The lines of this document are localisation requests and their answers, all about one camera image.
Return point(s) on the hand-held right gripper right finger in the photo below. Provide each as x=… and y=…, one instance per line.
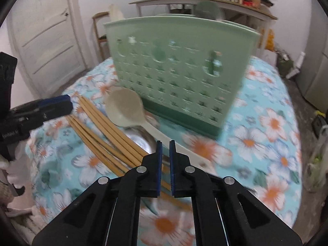
x=172, y=161

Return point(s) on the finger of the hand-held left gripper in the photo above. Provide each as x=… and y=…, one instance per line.
x=53, y=99
x=59, y=109

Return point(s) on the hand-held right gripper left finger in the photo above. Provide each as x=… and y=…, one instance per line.
x=159, y=161

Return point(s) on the stainless steel spoon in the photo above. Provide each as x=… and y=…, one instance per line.
x=146, y=141

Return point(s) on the bunch of wooden chopsticks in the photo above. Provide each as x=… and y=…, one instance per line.
x=102, y=123

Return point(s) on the green plastic utensil holder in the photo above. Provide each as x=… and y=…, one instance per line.
x=184, y=35

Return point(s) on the person's left hand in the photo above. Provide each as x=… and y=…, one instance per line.
x=20, y=164

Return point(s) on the white panelled door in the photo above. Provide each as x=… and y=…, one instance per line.
x=43, y=38

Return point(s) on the floral blue tablecloth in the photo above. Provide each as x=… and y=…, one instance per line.
x=256, y=138

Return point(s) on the wooden chair with black seat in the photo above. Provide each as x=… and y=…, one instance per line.
x=98, y=20

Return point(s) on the beige knitted sweater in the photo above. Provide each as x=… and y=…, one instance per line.
x=3, y=192

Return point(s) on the beige rice paddle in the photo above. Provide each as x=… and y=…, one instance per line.
x=116, y=11

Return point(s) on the clear bag with greens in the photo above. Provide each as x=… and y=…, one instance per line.
x=317, y=164

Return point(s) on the white-legged wooden-top desk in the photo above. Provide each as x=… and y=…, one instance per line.
x=164, y=1

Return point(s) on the dark green bag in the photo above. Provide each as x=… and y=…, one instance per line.
x=284, y=62

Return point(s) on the black pot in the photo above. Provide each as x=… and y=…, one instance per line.
x=318, y=124

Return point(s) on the yellow bag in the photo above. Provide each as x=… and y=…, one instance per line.
x=269, y=39

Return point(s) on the grey-green round utensil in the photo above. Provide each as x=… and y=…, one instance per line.
x=208, y=9

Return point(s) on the white plastic bottle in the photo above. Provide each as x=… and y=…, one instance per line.
x=297, y=64

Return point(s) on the grey refrigerator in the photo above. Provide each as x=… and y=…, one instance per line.
x=314, y=56

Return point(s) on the red box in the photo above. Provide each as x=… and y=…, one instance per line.
x=249, y=1

